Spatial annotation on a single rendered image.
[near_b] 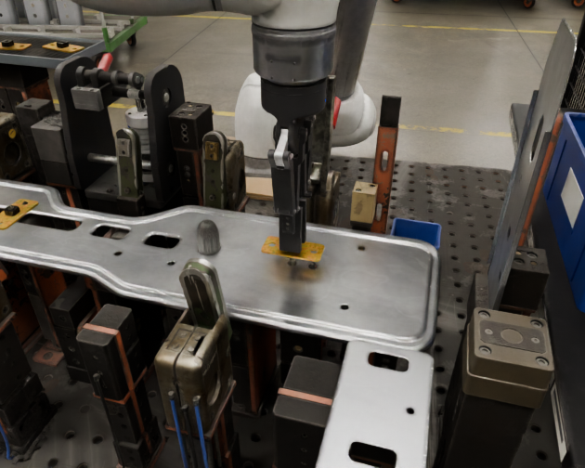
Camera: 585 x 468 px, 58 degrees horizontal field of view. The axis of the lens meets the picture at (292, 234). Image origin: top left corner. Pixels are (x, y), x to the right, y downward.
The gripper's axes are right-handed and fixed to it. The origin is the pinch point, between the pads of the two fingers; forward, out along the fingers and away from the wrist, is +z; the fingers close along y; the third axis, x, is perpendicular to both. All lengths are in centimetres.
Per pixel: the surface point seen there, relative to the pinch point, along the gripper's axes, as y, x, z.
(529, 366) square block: 16.8, 28.8, 0.6
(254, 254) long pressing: -0.2, -5.7, 6.5
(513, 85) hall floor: -393, 76, 106
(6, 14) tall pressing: -346, -355, 68
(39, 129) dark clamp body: -16, -51, -1
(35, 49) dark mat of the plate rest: -33, -62, -9
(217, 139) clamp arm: -15.4, -16.8, -3.4
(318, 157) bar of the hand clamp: -14.3, 0.0, -3.0
